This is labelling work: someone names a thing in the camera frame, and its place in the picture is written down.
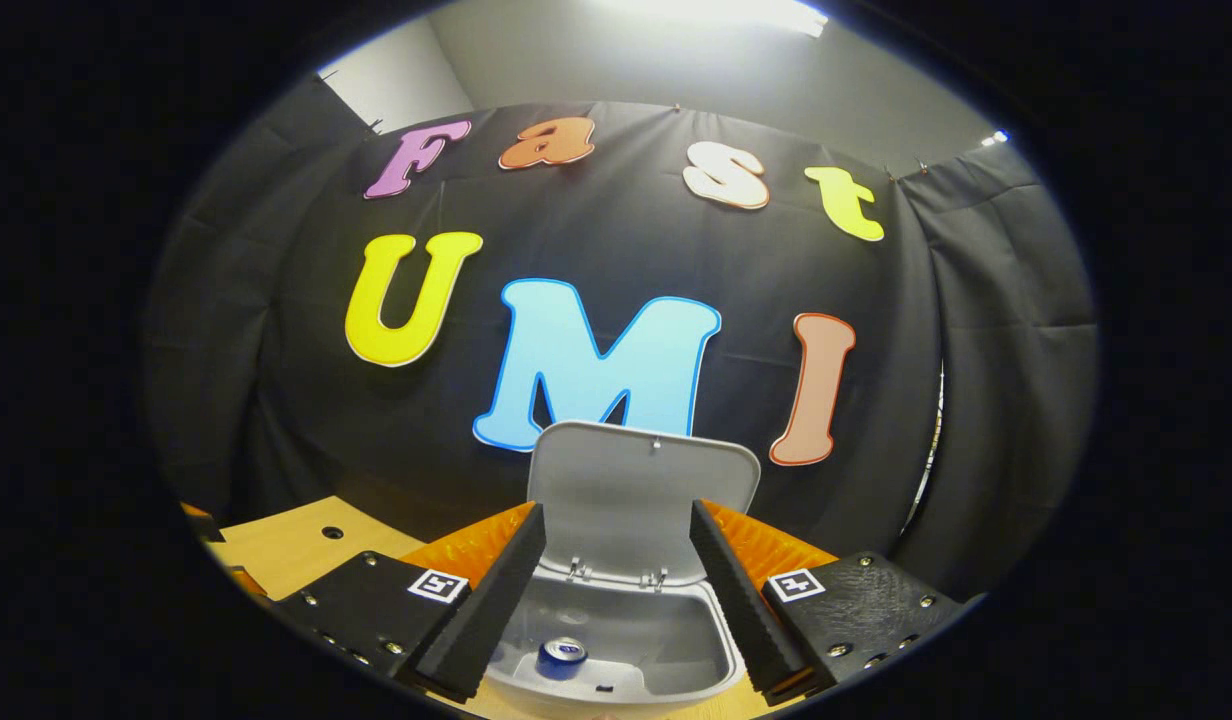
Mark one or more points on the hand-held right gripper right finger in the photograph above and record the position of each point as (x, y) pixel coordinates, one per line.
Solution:
(736, 610)

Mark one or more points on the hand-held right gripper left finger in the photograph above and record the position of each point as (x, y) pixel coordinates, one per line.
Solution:
(496, 610)

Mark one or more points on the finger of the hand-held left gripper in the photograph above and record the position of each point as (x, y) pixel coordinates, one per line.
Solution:
(248, 583)
(201, 525)

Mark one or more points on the blue pop can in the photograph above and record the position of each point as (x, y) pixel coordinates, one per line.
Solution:
(561, 660)

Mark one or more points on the grey desktop garbage bin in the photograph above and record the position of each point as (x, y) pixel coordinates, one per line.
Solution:
(626, 500)

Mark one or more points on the wooden desktop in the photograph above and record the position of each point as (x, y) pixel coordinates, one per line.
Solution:
(296, 545)

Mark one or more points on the black backdrop cloth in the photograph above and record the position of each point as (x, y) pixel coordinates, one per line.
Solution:
(676, 250)

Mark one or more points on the small ceiling light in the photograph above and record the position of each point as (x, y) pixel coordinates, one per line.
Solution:
(996, 137)

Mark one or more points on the large ceiling light panel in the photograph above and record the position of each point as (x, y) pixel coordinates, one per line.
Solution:
(726, 12)

